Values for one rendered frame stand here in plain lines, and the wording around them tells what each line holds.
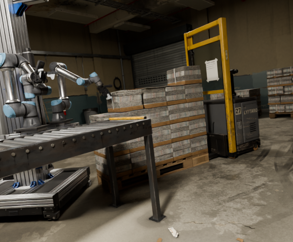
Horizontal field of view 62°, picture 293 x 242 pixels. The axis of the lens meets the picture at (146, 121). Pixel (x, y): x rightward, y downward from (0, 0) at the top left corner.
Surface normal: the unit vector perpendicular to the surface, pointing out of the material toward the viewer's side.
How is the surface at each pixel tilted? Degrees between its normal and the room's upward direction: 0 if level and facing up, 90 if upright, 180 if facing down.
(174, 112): 90
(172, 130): 89
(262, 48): 90
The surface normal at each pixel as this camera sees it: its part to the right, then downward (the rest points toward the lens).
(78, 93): 0.73, -0.02
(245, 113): 0.51, 0.03
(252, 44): -0.67, 0.15
